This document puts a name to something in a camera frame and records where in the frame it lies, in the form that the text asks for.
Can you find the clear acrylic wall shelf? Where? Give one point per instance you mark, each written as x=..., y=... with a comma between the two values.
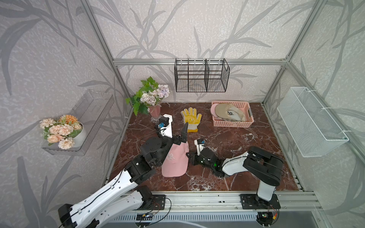
x=91, y=110

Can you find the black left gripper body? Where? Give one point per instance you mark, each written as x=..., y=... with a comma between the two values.
x=164, y=143

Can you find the pink cap in basket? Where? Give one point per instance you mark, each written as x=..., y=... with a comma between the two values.
x=213, y=107

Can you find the beige baseball cap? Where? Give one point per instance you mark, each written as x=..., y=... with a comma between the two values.
x=229, y=112

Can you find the pink glass vase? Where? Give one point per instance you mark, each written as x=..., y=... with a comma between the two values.
x=155, y=112

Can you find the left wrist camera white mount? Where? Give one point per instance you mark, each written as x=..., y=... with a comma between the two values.
x=164, y=126

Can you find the green and lilac flower bouquet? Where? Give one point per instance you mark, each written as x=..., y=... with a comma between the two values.
x=149, y=94

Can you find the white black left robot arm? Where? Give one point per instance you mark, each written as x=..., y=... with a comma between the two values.
x=125, y=192

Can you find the white pot peach flowers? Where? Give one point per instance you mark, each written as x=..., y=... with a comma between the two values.
x=65, y=132

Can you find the pink plastic basket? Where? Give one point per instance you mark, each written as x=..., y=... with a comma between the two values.
x=243, y=106

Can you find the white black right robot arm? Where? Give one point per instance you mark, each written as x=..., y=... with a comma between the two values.
x=264, y=165

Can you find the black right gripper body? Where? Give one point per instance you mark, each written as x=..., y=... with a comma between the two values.
x=198, y=161

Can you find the yellow white work gloves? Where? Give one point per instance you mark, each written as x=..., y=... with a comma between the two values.
x=191, y=117

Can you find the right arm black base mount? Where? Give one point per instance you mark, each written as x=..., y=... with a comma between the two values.
x=254, y=202

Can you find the white mesh wall basket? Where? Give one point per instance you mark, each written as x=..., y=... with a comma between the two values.
x=311, y=126

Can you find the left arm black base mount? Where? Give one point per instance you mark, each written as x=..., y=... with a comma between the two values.
x=152, y=201

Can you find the pink baseball cap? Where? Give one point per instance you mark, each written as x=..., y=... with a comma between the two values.
x=176, y=162

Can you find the black wire wall basket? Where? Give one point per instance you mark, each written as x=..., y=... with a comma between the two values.
x=201, y=76

